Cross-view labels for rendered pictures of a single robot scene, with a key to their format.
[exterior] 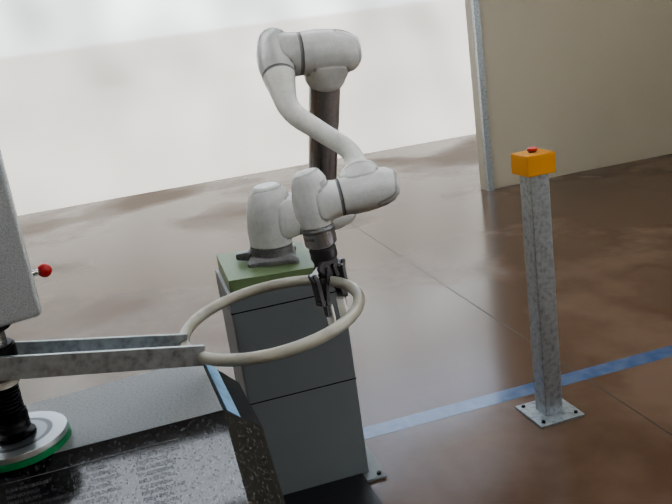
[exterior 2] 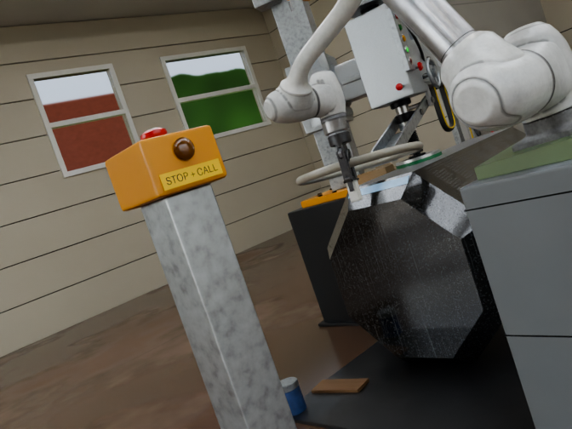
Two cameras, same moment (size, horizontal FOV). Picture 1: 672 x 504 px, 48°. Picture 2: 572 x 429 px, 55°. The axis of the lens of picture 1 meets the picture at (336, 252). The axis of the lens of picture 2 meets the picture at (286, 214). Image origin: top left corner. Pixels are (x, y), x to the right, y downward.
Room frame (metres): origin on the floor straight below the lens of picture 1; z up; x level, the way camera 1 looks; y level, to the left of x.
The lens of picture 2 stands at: (3.55, -1.00, 0.98)
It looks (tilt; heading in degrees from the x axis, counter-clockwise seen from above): 4 degrees down; 154
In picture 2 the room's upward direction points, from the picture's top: 19 degrees counter-clockwise
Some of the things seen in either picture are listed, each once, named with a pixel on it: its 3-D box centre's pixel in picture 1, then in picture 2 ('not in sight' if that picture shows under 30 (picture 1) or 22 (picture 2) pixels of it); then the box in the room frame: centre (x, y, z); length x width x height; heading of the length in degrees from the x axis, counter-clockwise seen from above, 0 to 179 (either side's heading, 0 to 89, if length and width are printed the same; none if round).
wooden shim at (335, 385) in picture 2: not in sight; (340, 386); (1.42, 0.00, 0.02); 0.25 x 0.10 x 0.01; 26
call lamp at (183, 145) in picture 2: not in sight; (184, 148); (2.82, -0.76, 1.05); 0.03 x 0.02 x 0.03; 106
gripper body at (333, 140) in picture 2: (325, 260); (341, 146); (1.99, 0.03, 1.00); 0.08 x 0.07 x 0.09; 136
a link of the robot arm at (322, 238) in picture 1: (319, 235); (335, 125); (1.98, 0.04, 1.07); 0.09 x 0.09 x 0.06
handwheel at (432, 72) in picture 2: not in sight; (426, 75); (1.53, 0.91, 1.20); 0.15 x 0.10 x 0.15; 121
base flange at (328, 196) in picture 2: not in sight; (351, 187); (0.70, 0.85, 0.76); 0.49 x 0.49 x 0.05; 16
